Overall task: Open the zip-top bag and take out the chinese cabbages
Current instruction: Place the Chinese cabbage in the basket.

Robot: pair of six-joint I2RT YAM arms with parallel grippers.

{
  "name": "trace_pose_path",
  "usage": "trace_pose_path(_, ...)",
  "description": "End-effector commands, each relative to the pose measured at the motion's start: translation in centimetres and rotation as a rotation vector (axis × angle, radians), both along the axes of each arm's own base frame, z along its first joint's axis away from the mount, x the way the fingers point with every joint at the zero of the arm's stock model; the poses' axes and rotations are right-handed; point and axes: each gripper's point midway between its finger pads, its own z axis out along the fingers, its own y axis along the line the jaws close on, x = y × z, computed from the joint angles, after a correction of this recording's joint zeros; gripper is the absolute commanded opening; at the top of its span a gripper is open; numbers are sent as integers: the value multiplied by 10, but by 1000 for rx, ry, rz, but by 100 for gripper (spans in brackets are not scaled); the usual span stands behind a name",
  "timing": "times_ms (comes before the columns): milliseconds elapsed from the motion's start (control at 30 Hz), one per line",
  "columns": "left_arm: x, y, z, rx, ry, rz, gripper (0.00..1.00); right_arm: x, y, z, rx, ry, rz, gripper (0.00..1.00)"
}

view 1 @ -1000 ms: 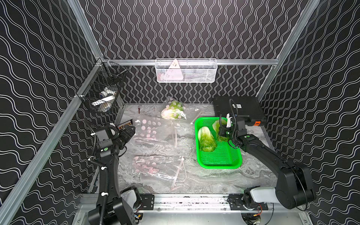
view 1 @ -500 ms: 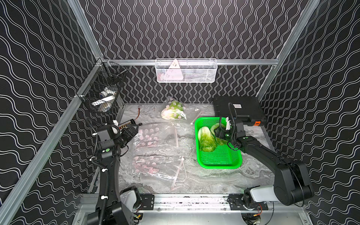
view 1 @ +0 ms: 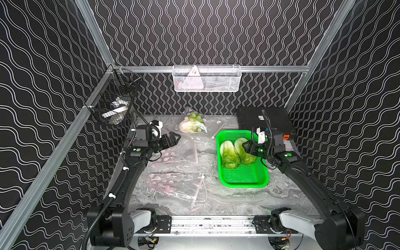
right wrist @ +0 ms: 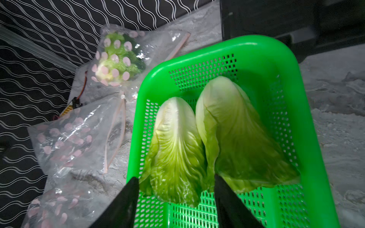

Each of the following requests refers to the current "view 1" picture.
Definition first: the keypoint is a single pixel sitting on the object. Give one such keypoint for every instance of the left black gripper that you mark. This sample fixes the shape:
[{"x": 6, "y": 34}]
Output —
[{"x": 167, "y": 140}]

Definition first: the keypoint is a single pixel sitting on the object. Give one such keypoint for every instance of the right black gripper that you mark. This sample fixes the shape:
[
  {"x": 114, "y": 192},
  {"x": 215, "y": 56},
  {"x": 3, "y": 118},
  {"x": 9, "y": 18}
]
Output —
[{"x": 251, "y": 147}]

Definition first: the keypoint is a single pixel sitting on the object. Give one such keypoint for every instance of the bagged chinese cabbage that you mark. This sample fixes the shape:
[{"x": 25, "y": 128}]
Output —
[
  {"x": 192, "y": 121},
  {"x": 185, "y": 150}
]

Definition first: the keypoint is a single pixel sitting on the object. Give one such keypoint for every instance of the green plastic basket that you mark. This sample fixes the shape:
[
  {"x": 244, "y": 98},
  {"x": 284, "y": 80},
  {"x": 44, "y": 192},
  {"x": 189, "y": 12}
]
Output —
[{"x": 238, "y": 169}]

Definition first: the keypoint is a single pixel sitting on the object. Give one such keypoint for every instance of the zip-top bag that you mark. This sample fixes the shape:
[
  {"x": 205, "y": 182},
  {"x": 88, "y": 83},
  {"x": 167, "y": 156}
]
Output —
[{"x": 184, "y": 191}]

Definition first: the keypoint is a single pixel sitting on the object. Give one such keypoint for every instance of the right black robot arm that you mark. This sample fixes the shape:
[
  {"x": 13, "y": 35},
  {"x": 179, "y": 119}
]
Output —
[{"x": 339, "y": 226}]

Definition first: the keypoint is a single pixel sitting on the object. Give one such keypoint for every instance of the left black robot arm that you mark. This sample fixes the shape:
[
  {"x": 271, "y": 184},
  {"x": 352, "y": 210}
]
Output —
[{"x": 134, "y": 157}]

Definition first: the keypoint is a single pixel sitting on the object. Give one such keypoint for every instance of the pink triangle card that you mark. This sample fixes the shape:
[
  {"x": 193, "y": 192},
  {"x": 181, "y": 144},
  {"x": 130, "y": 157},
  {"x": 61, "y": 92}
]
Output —
[{"x": 193, "y": 81}]

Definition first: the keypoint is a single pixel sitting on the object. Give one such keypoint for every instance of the white items in black basket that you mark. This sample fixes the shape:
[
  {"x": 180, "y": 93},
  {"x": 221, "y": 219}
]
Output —
[{"x": 117, "y": 112}]

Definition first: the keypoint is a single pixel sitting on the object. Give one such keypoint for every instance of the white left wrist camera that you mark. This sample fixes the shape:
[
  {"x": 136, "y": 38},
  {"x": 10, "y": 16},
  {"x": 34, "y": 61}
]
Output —
[{"x": 156, "y": 128}]

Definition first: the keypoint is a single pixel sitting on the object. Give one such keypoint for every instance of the white wire wall basket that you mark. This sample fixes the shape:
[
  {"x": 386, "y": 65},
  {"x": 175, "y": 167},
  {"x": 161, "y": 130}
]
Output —
[{"x": 216, "y": 78}]

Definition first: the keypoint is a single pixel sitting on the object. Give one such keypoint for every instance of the black wire wall basket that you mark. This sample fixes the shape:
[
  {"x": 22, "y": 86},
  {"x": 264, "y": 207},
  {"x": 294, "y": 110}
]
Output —
[{"x": 122, "y": 83}]

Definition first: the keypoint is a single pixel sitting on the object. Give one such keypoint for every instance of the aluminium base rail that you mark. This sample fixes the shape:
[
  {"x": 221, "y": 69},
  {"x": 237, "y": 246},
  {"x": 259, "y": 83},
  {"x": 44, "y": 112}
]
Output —
[{"x": 212, "y": 225}]

